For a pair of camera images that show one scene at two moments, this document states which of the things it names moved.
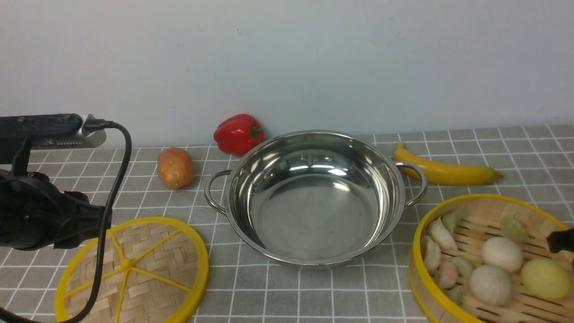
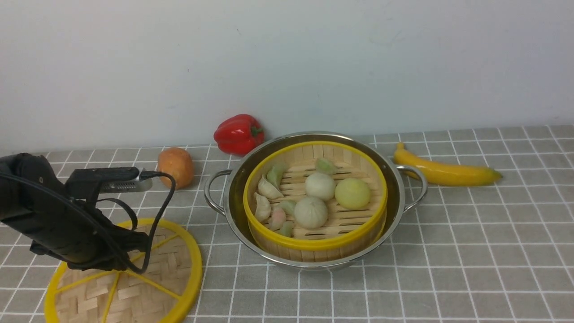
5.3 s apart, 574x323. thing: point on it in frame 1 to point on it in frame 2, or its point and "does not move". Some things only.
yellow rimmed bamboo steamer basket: [484, 258] to [315, 201]
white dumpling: [432, 254] to [263, 207]
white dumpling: [441, 235] to [266, 189]
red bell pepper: [237, 134] does not move
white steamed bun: [502, 253] to [320, 186]
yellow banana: [438, 174] does not move
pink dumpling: [446, 274] to [277, 219]
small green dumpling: [457, 293] to [287, 229]
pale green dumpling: [513, 229] to [324, 165]
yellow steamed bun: [545, 279] to [352, 193]
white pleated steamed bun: [490, 285] to [310, 212]
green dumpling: [451, 218] to [275, 175]
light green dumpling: [464, 267] to [288, 206]
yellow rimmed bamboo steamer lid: [155, 270] does not move
